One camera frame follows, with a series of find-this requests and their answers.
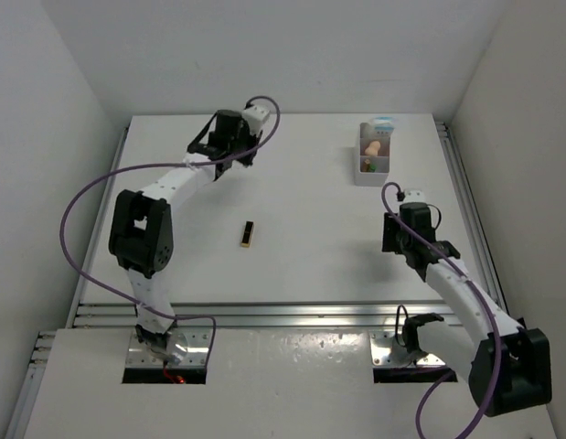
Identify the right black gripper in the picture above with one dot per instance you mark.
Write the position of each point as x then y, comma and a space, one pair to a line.
389, 243

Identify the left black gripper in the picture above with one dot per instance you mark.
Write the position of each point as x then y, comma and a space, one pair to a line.
245, 130

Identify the beige makeup sponge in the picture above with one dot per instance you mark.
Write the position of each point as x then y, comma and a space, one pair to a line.
373, 149

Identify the black gold lipstick case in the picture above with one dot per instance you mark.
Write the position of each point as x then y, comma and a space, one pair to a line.
247, 233

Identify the clear cotton pad pouch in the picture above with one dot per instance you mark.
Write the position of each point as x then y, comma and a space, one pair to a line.
378, 126

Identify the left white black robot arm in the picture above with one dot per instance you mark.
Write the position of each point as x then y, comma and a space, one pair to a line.
142, 232

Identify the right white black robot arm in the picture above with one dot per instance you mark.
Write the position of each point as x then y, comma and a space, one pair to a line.
506, 366

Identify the white compartment organizer box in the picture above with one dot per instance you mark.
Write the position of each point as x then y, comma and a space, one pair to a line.
379, 178

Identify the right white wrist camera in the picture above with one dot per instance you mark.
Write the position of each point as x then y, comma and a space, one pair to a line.
411, 196

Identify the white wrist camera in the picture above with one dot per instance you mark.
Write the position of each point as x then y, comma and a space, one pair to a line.
411, 196
255, 116

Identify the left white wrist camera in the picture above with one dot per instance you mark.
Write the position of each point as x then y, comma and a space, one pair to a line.
255, 116

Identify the aluminium front rail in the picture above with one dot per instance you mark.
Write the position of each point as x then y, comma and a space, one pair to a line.
253, 316

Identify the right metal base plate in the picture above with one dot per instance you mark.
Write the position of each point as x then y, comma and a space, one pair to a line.
386, 353

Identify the metal base plate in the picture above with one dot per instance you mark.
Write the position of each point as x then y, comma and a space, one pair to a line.
185, 349
386, 353

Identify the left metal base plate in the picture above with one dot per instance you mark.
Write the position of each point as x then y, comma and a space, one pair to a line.
185, 349

